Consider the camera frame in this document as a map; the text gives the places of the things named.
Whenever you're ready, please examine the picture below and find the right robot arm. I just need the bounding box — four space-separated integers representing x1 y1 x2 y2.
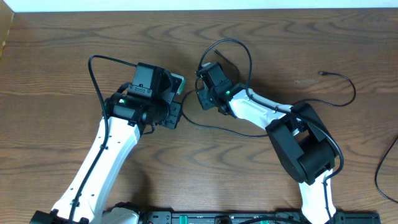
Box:
196 62 342 223

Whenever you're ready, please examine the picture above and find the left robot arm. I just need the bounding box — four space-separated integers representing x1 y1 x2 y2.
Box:
30 63 185 223

